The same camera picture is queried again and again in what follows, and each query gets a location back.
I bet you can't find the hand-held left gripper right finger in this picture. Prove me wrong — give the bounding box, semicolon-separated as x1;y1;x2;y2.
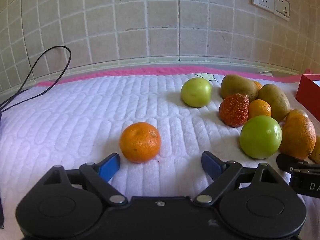
194;151;278;204

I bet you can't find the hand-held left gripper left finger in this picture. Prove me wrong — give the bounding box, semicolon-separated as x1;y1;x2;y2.
42;152;128;204

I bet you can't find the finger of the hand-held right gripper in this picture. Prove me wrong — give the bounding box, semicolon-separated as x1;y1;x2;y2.
276;153;316;174

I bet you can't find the mandarin orange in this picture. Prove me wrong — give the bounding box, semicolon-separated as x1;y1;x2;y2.
119;122;161;163

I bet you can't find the brown kiwi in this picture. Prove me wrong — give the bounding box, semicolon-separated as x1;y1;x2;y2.
257;84;291;123
220;74;259;103

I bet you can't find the red box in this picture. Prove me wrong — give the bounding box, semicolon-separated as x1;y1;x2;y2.
295;74;320;122

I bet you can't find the large orange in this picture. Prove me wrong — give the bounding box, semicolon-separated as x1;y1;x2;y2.
284;109;309;123
279;114;317;160

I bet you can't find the yellow fruit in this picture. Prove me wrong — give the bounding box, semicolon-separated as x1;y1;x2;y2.
309;135;320;164

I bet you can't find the green apple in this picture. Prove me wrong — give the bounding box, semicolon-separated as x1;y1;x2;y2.
181;77;213;108
239;116;283;160

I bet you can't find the white quilted blanket pink edge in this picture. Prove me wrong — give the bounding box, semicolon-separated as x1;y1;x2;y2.
0;66;320;240

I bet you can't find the red strawberry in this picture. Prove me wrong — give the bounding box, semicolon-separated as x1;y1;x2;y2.
219;93;250;128

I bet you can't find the black cable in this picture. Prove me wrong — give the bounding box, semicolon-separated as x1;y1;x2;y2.
0;45;72;113

